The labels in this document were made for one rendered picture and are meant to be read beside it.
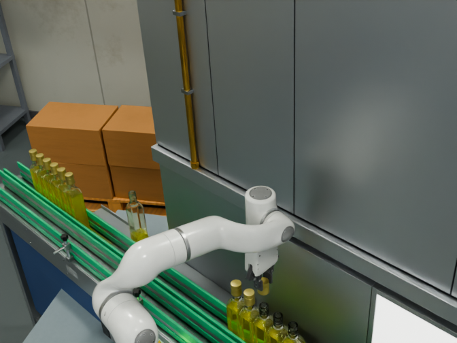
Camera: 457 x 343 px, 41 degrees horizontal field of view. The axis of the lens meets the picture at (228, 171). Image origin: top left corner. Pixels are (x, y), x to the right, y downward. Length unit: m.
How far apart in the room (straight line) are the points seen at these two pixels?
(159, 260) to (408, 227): 0.62
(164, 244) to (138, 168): 2.79
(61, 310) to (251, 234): 1.44
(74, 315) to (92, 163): 1.77
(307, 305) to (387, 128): 0.72
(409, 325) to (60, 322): 1.57
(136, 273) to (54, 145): 3.00
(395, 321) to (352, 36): 0.78
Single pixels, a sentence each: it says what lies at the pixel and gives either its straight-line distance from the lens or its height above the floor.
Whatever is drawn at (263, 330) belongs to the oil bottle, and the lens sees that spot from 1.96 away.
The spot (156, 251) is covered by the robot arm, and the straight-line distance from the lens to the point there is 1.50.
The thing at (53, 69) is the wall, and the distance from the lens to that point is 5.74.
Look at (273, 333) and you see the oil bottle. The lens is 1.93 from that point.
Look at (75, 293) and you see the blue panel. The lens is 2.82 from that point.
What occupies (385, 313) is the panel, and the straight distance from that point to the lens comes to 1.78.
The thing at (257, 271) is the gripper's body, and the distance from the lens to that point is 1.77.
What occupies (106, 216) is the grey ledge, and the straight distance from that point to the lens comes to 2.80.
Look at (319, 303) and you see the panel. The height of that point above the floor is 1.31.
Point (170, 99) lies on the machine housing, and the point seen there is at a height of 1.78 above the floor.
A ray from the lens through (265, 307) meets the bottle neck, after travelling 1.92.
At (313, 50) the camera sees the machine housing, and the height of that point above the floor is 2.10.
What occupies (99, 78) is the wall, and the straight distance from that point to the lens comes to 5.55.
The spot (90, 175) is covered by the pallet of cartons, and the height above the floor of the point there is 0.33.
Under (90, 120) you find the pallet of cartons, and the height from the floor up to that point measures 0.71.
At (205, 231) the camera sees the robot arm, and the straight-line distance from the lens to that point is 1.56.
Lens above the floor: 2.70
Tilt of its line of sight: 33 degrees down
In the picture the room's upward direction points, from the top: 4 degrees counter-clockwise
